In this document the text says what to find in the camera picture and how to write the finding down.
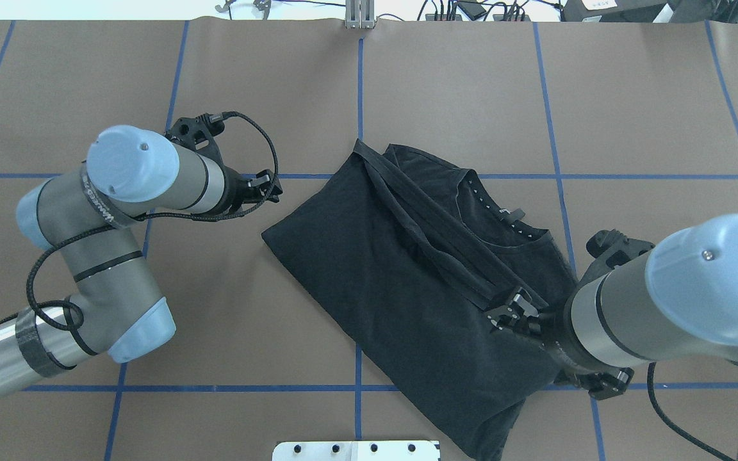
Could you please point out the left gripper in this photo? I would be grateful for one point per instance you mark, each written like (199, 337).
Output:
(235, 186)

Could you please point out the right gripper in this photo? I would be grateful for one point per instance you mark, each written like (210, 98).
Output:
(552, 333)

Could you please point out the black graphic t-shirt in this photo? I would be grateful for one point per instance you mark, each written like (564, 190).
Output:
(406, 251)

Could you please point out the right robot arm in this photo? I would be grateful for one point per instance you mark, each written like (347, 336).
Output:
(638, 303)

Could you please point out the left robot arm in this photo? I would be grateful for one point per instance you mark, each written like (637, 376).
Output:
(91, 291)

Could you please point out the aluminium frame post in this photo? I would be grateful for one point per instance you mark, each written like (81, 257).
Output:
(360, 14)

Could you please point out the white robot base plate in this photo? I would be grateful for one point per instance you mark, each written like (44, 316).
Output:
(358, 450)

